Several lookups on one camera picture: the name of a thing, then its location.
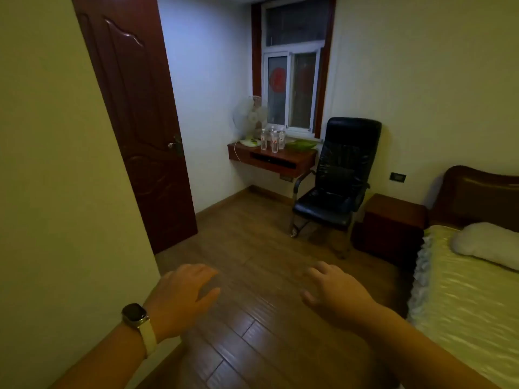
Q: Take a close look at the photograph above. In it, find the reddish wooden table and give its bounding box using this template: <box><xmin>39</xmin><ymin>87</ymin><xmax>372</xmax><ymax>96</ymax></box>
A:
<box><xmin>227</xmin><ymin>137</ymin><xmax>319</xmax><ymax>179</ymax></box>

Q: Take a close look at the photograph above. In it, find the person's right hand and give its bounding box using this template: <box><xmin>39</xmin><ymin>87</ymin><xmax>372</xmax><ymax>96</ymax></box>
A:
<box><xmin>300</xmin><ymin>261</ymin><xmax>384</xmax><ymax>333</ymax></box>

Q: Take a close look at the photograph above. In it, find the metal door handle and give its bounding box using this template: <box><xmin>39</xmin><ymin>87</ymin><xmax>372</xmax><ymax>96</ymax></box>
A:
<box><xmin>167</xmin><ymin>135</ymin><xmax>185</xmax><ymax>158</ymax></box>

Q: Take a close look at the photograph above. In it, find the dark brown wooden door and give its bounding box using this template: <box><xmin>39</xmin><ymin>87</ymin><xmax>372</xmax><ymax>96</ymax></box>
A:
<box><xmin>69</xmin><ymin>0</ymin><xmax>199</xmax><ymax>256</ymax></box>

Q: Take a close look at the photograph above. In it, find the person's left hand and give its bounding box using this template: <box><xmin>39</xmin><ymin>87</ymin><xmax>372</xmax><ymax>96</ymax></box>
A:
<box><xmin>144</xmin><ymin>263</ymin><xmax>222</xmax><ymax>343</ymax></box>

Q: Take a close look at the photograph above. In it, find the person's left forearm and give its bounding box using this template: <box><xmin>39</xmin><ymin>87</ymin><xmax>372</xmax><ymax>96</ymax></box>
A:
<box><xmin>48</xmin><ymin>321</ymin><xmax>149</xmax><ymax>389</ymax></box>

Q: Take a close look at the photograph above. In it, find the red paper window decoration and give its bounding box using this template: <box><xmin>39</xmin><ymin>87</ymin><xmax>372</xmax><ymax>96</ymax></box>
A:
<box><xmin>269</xmin><ymin>68</ymin><xmax>288</xmax><ymax>93</ymax></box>

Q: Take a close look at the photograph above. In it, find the white window ledge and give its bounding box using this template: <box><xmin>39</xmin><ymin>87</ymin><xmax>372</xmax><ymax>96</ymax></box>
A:
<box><xmin>259</xmin><ymin>129</ymin><xmax>325</xmax><ymax>143</ymax></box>

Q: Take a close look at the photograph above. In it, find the brown wooden nightstand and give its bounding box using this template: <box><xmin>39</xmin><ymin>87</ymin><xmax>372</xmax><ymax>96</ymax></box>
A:
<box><xmin>351</xmin><ymin>193</ymin><xmax>427</xmax><ymax>272</ymax></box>

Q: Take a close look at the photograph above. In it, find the dark wooden window trim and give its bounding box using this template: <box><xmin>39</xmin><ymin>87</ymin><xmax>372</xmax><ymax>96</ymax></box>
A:
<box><xmin>250</xmin><ymin>0</ymin><xmax>337</xmax><ymax>139</ymax></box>

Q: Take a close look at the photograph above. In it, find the green glass dish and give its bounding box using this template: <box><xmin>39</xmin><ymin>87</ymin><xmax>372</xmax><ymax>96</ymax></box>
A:
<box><xmin>285</xmin><ymin>138</ymin><xmax>318</xmax><ymax>152</ymax></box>

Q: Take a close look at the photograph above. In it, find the white framed sliding window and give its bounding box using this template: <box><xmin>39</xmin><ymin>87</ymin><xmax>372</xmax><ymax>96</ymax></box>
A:
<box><xmin>259</xmin><ymin>0</ymin><xmax>331</xmax><ymax>139</ymax></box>

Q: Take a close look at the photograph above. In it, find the bed with pale yellow bedspread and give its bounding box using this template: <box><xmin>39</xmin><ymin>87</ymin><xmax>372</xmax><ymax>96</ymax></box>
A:
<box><xmin>407</xmin><ymin>224</ymin><xmax>519</xmax><ymax>389</ymax></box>

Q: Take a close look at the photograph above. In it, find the brown padded bed headboard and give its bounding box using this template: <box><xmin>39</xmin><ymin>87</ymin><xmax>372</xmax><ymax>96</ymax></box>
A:
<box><xmin>429</xmin><ymin>165</ymin><xmax>519</xmax><ymax>233</ymax></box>

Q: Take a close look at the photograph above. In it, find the person's right forearm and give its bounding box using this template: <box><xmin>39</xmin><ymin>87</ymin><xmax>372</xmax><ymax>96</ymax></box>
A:
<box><xmin>352</xmin><ymin>305</ymin><xmax>503</xmax><ymax>389</ymax></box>

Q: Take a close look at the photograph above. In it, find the black leather office chair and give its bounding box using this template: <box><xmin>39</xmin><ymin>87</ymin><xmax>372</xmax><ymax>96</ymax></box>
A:
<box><xmin>289</xmin><ymin>116</ymin><xmax>383</xmax><ymax>260</ymax></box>

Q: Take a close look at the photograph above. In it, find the smartwatch with white band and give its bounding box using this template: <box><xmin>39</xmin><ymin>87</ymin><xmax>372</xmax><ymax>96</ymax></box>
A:
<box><xmin>121</xmin><ymin>303</ymin><xmax>159</xmax><ymax>359</ymax></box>

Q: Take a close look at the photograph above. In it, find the white table fan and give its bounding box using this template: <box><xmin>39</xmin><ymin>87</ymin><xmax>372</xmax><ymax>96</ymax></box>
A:
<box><xmin>231</xmin><ymin>95</ymin><xmax>269</xmax><ymax>149</ymax></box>

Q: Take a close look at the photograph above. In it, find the white pillow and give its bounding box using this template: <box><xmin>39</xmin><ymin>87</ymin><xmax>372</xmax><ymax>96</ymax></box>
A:
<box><xmin>450</xmin><ymin>222</ymin><xmax>519</xmax><ymax>272</ymax></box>

